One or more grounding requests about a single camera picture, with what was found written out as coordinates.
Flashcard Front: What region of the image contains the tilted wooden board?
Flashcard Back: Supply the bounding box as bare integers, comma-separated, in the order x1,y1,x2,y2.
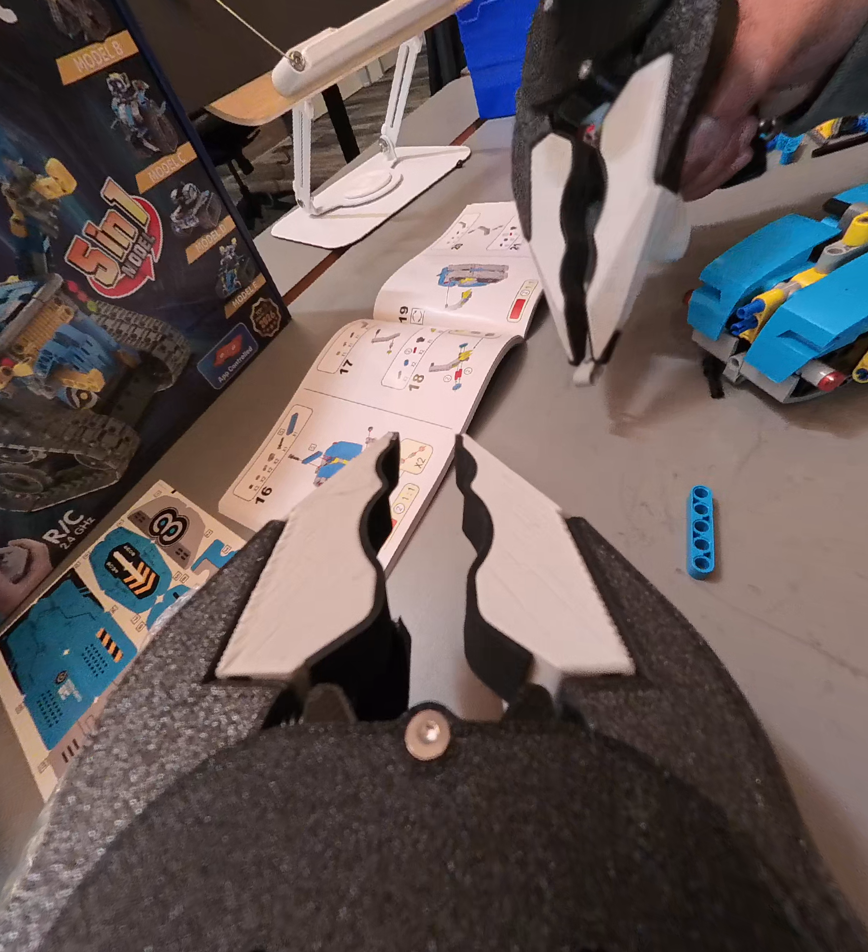
125,0,301,136

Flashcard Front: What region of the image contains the pile of small bricks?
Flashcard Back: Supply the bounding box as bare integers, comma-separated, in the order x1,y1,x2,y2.
764,110,868,166

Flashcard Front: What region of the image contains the instruction booklet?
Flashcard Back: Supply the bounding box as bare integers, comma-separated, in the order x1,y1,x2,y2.
218,201,546,574

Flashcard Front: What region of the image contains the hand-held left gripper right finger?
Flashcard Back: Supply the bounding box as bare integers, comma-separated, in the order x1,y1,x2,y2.
453,435,636,690

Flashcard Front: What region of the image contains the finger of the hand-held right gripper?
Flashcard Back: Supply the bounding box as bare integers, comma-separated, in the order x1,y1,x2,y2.
581,52,693,367
529,130,589,365

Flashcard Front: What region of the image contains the black office chair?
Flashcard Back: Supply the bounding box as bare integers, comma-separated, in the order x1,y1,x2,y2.
199,112,264,224

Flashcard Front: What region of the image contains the blue plastic bin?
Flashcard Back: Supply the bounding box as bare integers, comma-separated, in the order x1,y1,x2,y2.
455,0,546,121

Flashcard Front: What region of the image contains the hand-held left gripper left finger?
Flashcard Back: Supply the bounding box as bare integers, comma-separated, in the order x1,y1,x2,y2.
214,433,403,685

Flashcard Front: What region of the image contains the blue five-hole beam brick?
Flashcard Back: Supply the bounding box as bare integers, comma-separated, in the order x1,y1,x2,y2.
687,485,716,580

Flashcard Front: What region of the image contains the blue toy set box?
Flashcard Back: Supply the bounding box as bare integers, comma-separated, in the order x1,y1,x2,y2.
0,0,292,666

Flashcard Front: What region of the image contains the blue toy brick car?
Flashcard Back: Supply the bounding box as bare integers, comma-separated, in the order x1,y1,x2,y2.
685,178,868,406

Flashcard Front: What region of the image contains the blue sticker sheet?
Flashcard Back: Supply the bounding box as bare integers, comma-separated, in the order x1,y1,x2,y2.
0,479,252,800

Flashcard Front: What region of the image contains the person's right hand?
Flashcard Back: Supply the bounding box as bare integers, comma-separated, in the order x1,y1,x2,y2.
681,0,868,202

